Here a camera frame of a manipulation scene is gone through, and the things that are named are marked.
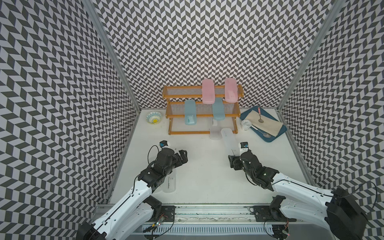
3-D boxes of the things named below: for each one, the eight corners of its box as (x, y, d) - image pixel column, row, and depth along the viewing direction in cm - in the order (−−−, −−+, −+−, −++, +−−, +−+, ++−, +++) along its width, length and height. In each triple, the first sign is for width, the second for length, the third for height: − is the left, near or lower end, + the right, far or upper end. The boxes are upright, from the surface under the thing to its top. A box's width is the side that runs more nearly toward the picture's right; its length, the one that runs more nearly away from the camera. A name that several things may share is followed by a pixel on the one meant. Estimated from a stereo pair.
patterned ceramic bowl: (146, 121, 113) (144, 117, 109) (152, 114, 119) (150, 109, 115) (157, 125, 111) (155, 121, 107) (163, 117, 116) (161, 113, 112)
